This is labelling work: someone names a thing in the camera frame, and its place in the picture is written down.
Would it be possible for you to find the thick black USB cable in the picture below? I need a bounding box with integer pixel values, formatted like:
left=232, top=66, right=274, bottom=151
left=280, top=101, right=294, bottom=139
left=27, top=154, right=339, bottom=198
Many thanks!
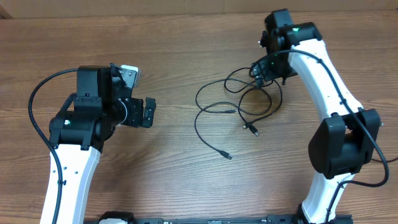
left=223, top=67, right=284, bottom=137

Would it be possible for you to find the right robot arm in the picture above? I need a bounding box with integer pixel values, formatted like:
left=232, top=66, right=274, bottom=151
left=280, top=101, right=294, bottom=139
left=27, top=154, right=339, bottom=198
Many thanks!
left=251, top=9, right=381, bottom=223

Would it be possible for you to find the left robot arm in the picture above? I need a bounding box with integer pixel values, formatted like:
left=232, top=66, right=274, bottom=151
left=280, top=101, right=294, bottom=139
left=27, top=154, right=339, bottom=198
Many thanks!
left=40, top=63, right=156, bottom=223

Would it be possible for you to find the right camera cable black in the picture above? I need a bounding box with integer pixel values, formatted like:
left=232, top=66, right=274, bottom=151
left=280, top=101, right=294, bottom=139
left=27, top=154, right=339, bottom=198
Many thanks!
left=268, top=49, right=389, bottom=223

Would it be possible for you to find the camera cable black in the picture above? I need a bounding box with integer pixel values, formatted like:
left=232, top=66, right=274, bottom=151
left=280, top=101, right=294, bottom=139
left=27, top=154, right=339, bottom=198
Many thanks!
left=27, top=68, right=78, bottom=224
left=268, top=49, right=389, bottom=223

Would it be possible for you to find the left camera cable black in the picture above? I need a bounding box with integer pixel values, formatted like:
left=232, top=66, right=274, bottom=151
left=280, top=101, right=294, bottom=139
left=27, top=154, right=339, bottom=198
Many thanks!
left=27, top=68, right=78, bottom=224

